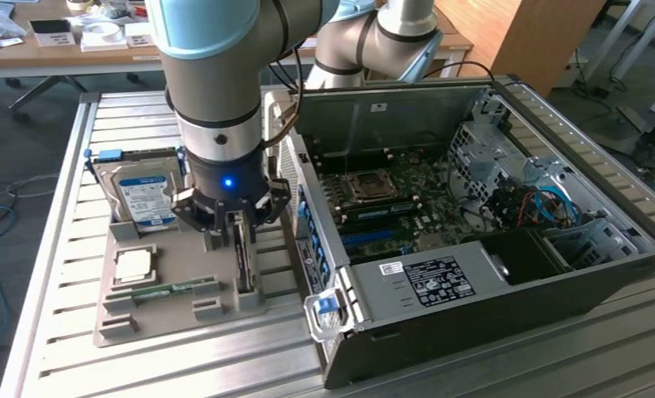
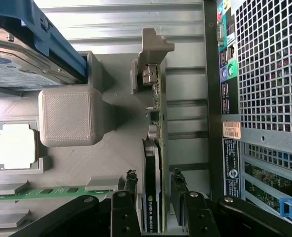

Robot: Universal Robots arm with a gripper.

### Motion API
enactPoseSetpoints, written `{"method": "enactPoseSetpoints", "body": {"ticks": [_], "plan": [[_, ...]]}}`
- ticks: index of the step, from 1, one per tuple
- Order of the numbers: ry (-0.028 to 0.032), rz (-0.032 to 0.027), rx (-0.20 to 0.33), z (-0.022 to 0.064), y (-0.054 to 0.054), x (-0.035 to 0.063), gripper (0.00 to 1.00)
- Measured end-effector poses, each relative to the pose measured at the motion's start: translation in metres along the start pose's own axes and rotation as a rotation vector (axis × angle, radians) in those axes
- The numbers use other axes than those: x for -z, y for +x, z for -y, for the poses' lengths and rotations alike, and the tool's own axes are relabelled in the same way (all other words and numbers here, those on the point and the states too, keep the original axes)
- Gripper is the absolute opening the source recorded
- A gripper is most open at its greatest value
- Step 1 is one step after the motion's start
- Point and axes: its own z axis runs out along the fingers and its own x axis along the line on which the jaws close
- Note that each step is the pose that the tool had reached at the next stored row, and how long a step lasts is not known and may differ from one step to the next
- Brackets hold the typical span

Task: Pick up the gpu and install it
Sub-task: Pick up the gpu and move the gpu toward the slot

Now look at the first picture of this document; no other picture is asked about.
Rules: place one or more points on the green motherboard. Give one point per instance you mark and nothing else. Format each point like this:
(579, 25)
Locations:
(432, 207)

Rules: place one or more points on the graphics card with metal bracket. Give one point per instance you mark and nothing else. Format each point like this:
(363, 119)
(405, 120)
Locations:
(242, 261)

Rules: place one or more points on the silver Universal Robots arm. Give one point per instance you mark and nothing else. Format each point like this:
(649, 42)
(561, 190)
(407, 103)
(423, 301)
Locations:
(210, 62)

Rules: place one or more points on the black open PC case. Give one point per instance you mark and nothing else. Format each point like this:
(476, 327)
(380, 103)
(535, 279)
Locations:
(471, 331)

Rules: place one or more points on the green RAM stick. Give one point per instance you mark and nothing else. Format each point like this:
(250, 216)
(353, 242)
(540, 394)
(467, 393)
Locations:
(156, 290)

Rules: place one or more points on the wooden desk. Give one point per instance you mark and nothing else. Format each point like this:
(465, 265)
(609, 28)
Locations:
(28, 58)

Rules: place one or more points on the blue expansion slot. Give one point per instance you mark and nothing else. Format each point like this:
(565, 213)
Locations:
(365, 237)

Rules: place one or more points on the grey parts rack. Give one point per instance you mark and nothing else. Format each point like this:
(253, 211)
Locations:
(177, 265)

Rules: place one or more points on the plain white box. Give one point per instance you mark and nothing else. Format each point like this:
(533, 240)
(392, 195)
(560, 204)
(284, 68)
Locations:
(140, 35)

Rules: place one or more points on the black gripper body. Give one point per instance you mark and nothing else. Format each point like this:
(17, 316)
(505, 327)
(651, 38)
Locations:
(228, 182)

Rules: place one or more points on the black plastic shroud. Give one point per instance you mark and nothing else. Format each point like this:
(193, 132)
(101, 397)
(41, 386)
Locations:
(527, 257)

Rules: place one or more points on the wooden cabinet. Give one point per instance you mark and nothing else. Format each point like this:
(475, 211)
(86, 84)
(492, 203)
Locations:
(527, 33)

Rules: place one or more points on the perforated silver disk bay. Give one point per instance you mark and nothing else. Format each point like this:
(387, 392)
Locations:
(481, 157)

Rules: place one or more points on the white boxes on desk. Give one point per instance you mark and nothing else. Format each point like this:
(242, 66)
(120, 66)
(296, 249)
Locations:
(102, 35)

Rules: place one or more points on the white paper card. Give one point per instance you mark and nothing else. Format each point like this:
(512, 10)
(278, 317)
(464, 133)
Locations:
(1, 42)

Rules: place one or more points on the silver chipset heatsink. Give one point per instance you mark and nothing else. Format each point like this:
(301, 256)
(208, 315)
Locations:
(433, 241)

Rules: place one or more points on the white box with black top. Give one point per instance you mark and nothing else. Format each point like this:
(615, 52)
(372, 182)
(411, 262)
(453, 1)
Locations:
(52, 33)

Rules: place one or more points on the CPU socket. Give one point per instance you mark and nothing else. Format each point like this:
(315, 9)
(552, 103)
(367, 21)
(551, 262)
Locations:
(371, 184)

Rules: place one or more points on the silver CPU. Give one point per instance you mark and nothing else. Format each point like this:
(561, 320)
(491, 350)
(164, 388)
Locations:
(133, 265)

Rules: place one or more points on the slotted silver disk bay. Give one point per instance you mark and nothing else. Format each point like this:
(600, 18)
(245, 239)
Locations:
(592, 244)

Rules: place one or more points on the grey power supply unit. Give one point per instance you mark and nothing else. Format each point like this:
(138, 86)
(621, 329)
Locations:
(383, 294)

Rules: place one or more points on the hard disk with blue carrier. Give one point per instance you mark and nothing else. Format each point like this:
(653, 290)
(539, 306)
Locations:
(138, 195)

